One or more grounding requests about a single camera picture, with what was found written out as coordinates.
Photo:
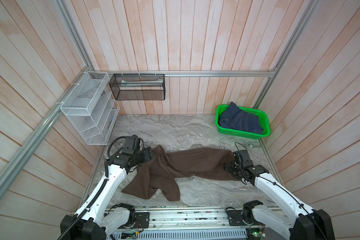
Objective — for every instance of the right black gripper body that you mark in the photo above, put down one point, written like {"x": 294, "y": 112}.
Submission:
{"x": 233, "y": 168}

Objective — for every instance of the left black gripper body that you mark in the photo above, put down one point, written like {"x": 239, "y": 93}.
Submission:
{"x": 143, "y": 156}

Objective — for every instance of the brown corduroy trousers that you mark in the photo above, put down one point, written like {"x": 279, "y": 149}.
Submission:
{"x": 161, "y": 172}

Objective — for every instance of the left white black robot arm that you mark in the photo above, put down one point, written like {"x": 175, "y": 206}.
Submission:
{"x": 94, "y": 220}

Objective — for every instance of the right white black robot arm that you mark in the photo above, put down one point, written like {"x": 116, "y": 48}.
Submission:
{"x": 299, "y": 221}

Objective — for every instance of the green plastic basket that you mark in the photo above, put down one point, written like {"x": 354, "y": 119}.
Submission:
{"x": 264, "y": 122}

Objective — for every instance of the blue denim jeans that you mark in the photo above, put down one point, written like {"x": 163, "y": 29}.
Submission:
{"x": 236, "y": 119}

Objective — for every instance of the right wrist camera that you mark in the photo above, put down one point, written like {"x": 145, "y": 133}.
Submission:
{"x": 243, "y": 157}

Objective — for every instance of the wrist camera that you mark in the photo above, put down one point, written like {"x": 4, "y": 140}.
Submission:
{"x": 243, "y": 157}
{"x": 133, "y": 142}

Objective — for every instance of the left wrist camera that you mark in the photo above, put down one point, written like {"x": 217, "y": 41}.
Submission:
{"x": 133, "y": 142}

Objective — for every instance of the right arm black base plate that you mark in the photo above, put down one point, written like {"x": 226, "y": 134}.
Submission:
{"x": 235, "y": 218}

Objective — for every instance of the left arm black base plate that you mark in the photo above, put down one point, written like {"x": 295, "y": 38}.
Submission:
{"x": 142, "y": 220}

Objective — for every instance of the white wire mesh shelf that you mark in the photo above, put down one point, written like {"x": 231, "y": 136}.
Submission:
{"x": 91, "y": 109}

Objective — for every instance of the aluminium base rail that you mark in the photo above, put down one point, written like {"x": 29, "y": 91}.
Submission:
{"x": 189, "y": 218}

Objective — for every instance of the black wire mesh basket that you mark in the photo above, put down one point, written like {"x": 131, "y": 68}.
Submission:
{"x": 138, "y": 87}

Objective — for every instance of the horizontal aluminium wall rail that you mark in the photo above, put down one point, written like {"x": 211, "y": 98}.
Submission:
{"x": 180, "y": 74}

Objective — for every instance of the left aluminium frame rail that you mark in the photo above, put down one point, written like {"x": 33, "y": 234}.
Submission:
{"x": 39, "y": 62}

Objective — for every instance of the aluminium frame rail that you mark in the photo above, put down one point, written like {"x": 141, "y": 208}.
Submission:
{"x": 39, "y": 62}
{"x": 295, "y": 36}

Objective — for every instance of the right aluminium frame rail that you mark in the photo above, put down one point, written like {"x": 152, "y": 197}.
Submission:
{"x": 295, "y": 36}

